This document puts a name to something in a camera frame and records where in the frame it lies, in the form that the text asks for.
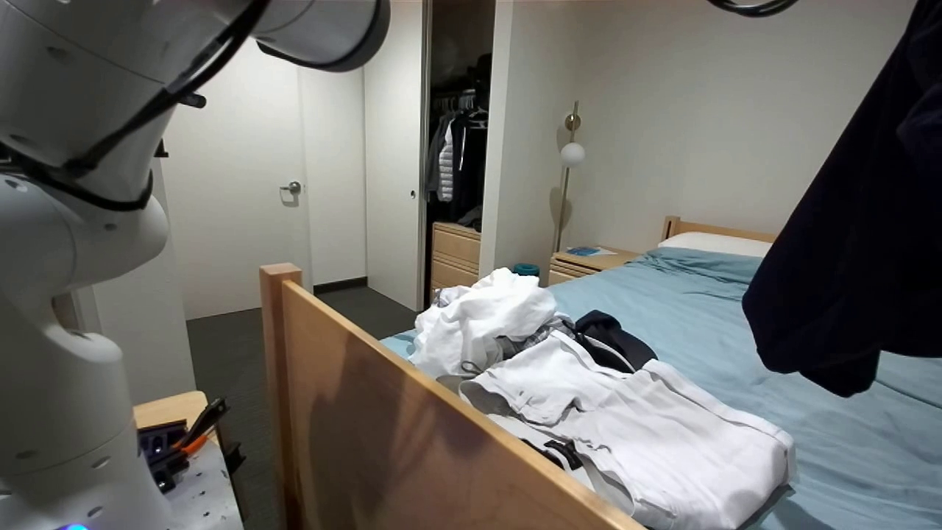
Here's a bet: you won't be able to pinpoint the black cloth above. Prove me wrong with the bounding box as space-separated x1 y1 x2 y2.
741 0 942 399

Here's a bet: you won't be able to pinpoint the bed with blue sheet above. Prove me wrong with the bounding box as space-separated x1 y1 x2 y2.
379 245 942 530

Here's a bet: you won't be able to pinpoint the wooden slatted dresser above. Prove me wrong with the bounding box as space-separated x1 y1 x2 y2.
429 217 482 295

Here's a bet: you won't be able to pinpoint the crumpled white shirt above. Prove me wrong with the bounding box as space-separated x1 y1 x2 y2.
410 265 563 380

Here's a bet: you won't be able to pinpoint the dark hanging closet clothes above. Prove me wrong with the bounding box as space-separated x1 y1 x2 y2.
451 53 493 232

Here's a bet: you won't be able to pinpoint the wooden nightstand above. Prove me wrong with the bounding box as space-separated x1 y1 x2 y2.
546 245 643 289

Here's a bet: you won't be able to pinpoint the striped hanging shirt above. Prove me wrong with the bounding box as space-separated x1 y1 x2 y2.
434 115 459 207

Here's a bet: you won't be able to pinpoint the open white door panel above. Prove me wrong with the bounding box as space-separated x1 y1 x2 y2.
363 0 437 311

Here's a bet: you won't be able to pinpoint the floor lamp with globe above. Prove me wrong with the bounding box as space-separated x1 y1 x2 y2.
553 96 588 255

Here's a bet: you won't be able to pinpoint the small dark navy garment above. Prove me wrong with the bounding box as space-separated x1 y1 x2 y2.
568 308 660 373

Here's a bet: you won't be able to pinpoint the white shorts with grey trim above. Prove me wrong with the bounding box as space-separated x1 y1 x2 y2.
457 327 796 530

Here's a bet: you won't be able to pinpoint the white pillow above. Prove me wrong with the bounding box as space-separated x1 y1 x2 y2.
658 229 777 261

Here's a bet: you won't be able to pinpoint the light wooden block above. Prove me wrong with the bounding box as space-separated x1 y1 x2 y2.
129 388 213 432

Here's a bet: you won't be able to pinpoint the white perforated robot table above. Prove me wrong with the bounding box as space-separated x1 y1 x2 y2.
156 436 247 530

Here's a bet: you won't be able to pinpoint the black electronics box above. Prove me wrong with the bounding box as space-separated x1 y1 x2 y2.
135 419 195 489

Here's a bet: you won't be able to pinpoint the wooden bed frame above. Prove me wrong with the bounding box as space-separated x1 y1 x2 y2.
256 214 781 530

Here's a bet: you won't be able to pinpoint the white door with handle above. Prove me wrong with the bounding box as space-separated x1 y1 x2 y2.
159 39 371 320

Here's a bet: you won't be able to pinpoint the black orange handled tool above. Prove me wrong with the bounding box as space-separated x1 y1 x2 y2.
176 395 234 458

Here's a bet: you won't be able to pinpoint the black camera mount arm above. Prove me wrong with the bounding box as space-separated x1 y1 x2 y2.
151 89 209 162

